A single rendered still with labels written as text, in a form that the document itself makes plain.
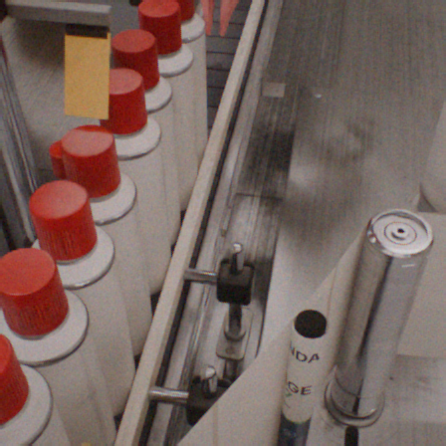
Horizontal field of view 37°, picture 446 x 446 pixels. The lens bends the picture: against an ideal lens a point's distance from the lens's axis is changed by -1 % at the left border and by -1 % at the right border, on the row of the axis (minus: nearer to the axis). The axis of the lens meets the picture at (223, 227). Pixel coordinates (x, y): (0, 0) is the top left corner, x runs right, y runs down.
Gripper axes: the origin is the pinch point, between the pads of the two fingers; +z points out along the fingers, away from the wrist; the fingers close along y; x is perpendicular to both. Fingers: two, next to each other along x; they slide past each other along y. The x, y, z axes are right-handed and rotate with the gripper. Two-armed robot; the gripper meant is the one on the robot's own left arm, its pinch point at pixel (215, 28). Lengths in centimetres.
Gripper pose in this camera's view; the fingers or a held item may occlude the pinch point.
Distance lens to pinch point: 81.8
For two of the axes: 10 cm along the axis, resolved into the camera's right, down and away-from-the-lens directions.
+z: -0.9, 9.9, 1.1
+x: 1.4, -1.0, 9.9
